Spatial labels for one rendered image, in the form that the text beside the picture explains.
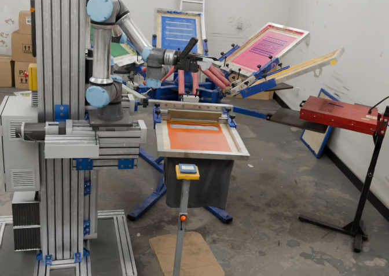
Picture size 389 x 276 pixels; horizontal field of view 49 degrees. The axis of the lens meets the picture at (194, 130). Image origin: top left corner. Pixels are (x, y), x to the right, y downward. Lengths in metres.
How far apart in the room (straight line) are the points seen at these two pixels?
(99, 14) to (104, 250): 1.66
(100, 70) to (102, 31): 0.19
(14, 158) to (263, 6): 5.59
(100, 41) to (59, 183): 0.98
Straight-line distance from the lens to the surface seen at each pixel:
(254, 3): 7.37
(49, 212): 2.78
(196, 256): 3.37
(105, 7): 2.04
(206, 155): 2.67
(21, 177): 2.62
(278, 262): 3.52
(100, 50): 2.10
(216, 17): 7.27
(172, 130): 3.06
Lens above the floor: 2.08
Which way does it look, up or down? 21 degrees down
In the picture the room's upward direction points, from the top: 6 degrees clockwise
